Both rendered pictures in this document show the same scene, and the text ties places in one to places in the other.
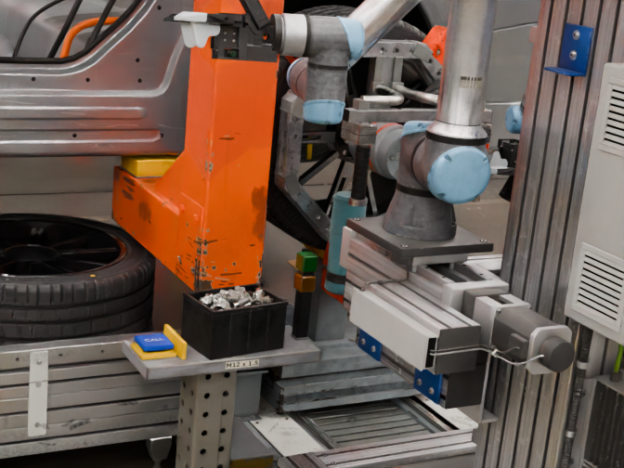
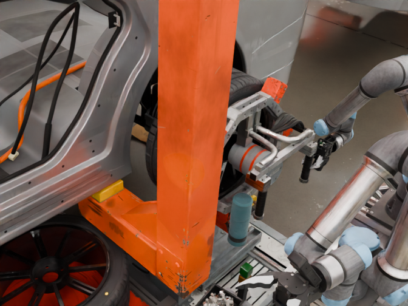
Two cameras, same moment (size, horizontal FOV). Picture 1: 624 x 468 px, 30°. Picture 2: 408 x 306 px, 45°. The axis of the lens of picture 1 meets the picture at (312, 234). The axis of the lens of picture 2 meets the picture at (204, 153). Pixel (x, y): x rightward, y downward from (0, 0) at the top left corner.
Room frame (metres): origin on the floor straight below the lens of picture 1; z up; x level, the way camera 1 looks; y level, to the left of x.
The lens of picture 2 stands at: (1.48, 0.66, 2.14)
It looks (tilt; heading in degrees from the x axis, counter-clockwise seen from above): 36 degrees down; 339
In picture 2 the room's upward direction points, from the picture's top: 5 degrees clockwise
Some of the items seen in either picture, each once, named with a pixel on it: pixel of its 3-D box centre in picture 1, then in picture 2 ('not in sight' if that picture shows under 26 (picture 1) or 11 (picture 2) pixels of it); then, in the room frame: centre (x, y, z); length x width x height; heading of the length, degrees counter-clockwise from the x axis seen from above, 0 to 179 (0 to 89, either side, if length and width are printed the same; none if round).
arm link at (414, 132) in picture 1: (430, 152); (357, 251); (2.32, -0.22, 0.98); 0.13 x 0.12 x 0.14; 15
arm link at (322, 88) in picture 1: (322, 91); (333, 282); (2.15, 0.01, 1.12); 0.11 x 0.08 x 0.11; 15
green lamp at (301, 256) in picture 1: (306, 262); (246, 269); (2.61, 0.01, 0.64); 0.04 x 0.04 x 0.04; 29
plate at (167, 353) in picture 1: (153, 349); not in sight; (2.43, 0.33, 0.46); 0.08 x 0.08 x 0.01; 29
